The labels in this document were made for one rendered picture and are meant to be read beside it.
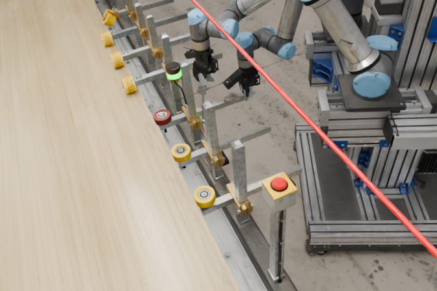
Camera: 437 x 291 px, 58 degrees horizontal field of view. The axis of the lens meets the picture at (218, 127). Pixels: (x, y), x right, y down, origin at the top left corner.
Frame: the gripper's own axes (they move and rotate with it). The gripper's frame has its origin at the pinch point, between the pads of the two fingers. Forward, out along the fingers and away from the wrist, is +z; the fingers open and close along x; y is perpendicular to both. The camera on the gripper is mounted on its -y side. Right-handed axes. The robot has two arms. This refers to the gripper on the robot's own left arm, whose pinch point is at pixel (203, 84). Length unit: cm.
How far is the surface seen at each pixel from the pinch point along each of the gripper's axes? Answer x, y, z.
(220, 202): -32, 41, 18
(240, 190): -27, 47, 10
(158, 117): -21.4, -8.3, 10.2
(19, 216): -89, -6, 11
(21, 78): -50, -92, 10
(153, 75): -6.6, -29.7, 4.8
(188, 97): -9.4, 0.5, 1.2
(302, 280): -1, 61, 101
